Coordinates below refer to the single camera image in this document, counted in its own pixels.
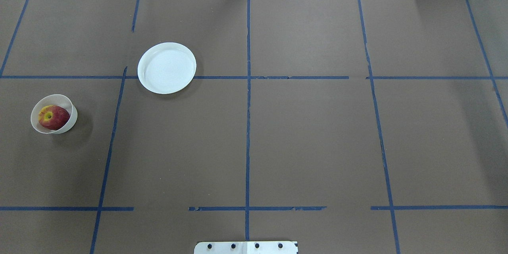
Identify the red yellow apple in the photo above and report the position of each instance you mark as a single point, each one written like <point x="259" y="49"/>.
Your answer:
<point x="53" y="117"/>

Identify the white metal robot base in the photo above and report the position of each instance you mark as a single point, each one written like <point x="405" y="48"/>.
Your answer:
<point x="247" y="247"/>

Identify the white round plate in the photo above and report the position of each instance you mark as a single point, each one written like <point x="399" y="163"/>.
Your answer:
<point x="166" y="68"/>

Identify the cream white bowl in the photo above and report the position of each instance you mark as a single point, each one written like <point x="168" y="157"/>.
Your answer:
<point x="59" y="100"/>

